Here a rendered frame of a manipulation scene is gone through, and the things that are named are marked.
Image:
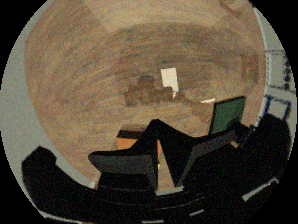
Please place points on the brown square block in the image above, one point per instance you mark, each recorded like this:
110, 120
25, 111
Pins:
125, 139

